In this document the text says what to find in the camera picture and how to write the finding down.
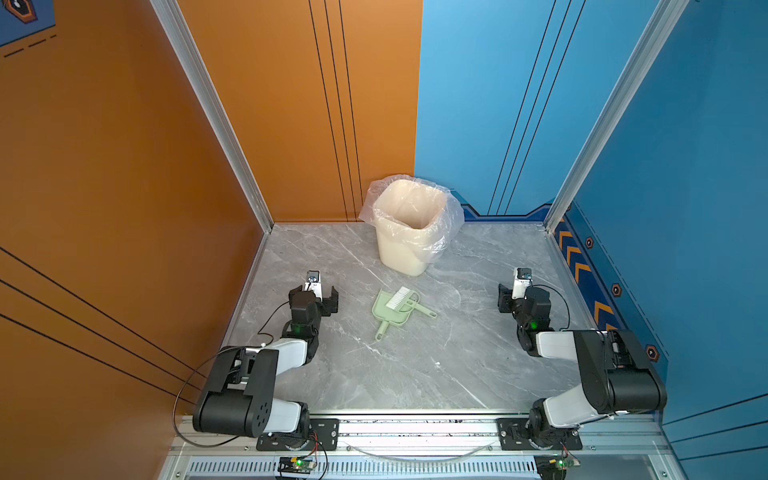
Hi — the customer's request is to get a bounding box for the green plastic dustpan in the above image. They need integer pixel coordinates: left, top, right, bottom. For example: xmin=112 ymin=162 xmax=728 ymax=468
xmin=371 ymin=290 xmax=414 ymax=341

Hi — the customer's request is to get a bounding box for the green hand brush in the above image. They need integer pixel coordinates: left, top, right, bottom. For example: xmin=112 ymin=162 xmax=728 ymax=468
xmin=385 ymin=287 xmax=438 ymax=318

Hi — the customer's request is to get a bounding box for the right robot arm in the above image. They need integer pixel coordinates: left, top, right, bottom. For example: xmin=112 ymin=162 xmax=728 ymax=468
xmin=497 ymin=284 xmax=668 ymax=449

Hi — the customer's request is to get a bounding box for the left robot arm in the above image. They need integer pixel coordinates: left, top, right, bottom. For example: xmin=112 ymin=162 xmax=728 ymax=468
xmin=193 ymin=286 xmax=339 ymax=449

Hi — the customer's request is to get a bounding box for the cream plastic trash bin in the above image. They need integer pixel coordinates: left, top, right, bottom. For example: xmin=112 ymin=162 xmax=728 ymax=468
xmin=371 ymin=177 xmax=451 ymax=277

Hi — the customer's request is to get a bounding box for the clear plastic bin liner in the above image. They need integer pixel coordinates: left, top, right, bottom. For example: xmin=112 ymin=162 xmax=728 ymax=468
xmin=359 ymin=175 xmax=465 ymax=263

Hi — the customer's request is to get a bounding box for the right circuit board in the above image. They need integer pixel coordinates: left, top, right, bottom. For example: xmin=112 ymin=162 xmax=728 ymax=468
xmin=534 ymin=456 xmax=581 ymax=480

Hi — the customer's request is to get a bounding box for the left green circuit board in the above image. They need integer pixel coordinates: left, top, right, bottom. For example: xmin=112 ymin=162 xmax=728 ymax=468
xmin=277 ymin=457 xmax=318 ymax=477

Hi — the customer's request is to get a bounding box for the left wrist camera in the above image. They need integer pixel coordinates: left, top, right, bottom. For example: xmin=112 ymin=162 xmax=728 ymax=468
xmin=303 ymin=270 xmax=323 ymax=300

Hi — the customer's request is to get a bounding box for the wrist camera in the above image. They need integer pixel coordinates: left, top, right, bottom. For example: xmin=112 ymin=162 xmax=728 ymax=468
xmin=512 ymin=267 xmax=533 ymax=300
xmin=303 ymin=270 xmax=323 ymax=300

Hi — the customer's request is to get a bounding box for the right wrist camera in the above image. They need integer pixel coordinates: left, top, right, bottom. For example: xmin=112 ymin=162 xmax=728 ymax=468
xmin=512 ymin=267 xmax=533 ymax=300

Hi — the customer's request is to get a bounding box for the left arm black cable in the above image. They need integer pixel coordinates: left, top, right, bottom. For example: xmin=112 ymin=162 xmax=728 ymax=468
xmin=172 ymin=299 xmax=290 ymax=449

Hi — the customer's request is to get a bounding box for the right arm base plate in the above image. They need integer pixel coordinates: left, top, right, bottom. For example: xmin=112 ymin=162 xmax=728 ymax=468
xmin=496 ymin=417 xmax=583 ymax=451

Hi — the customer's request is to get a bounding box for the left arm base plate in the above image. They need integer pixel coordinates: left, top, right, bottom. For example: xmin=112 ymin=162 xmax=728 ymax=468
xmin=256 ymin=416 xmax=340 ymax=452

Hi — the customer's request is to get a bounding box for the aluminium front rail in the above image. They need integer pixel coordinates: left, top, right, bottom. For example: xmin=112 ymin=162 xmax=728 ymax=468
xmin=159 ymin=410 xmax=686 ymax=479

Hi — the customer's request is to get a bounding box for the left aluminium corner post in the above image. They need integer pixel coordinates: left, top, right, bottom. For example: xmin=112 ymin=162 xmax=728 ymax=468
xmin=150 ymin=0 xmax=274 ymax=234

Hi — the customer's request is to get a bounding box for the aluminium corner post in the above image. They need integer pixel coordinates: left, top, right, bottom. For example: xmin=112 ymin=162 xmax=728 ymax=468
xmin=150 ymin=0 xmax=274 ymax=234
xmin=543 ymin=0 xmax=689 ymax=236

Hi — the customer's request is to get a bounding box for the right aluminium corner post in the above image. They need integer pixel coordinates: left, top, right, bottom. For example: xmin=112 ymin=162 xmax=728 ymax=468
xmin=543 ymin=0 xmax=689 ymax=236

